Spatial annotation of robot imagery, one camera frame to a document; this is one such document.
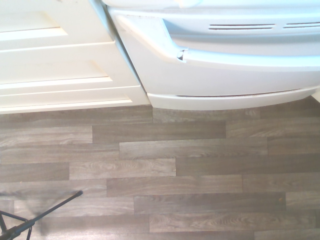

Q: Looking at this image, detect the black tripod leg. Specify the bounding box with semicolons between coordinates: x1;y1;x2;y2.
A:
0;190;84;240

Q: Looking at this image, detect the cream kitchen cabinet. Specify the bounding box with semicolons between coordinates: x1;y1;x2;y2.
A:
0;0;151;115

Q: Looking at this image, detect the white oven bottom drawer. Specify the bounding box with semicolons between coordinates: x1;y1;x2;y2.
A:
146;86;320;111

